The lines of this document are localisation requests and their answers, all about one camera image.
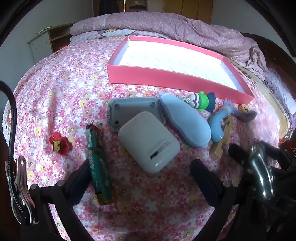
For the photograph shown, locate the wooden stand piece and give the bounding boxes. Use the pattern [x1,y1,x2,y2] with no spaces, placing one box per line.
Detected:
[210,116,233,159]

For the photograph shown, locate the grey curved claw tool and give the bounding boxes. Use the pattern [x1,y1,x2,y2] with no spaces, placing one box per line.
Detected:
[232,109,257,123]

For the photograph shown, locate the wooden chess piece disc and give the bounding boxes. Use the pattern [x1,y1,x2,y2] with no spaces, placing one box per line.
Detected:
[239,104,250,114]

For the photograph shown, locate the red small hair clip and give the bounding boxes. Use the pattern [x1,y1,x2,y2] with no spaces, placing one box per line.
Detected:
[49,132,72,156]

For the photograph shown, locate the green lighter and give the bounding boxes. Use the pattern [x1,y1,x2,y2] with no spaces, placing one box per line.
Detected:
[86,124,114,205]

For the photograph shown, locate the green blue cartoon figurine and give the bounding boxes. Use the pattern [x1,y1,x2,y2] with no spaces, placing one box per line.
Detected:
[186,91,216,113]

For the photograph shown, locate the white earbuds case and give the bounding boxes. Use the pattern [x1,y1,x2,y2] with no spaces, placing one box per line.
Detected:
[118,111,181,174]

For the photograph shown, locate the grey plastic block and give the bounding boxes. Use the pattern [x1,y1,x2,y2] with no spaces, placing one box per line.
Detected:
[106,96,166,132]

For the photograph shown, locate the metal spring clamp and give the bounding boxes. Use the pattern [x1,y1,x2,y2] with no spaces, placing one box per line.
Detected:
[11,156,38,225]

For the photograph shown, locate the white pillow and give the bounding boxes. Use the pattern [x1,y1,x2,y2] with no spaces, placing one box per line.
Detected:
[265,68,295,121]

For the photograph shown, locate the pink floral bed sheet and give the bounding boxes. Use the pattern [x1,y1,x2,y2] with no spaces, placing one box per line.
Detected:
[2,36,290,241]

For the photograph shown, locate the dark wooden headboard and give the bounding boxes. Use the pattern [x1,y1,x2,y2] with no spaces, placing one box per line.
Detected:
[242,33,296,98]

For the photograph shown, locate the pink shallow cardboard box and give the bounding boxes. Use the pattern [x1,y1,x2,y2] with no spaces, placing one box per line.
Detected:
[107,36,254,104]

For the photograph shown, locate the purple floral quilt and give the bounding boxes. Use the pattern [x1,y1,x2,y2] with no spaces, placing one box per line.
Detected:
[70,11,267,72]

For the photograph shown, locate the wooden wardrobe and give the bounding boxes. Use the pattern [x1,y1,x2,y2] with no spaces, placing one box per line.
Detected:
[147,0,213,24]

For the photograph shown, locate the grey bedside cabinet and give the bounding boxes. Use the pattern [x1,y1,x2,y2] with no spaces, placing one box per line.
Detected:
[27,23,74,63]

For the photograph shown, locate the black cable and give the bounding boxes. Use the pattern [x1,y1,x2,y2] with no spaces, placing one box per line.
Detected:
[0,81,24,214]

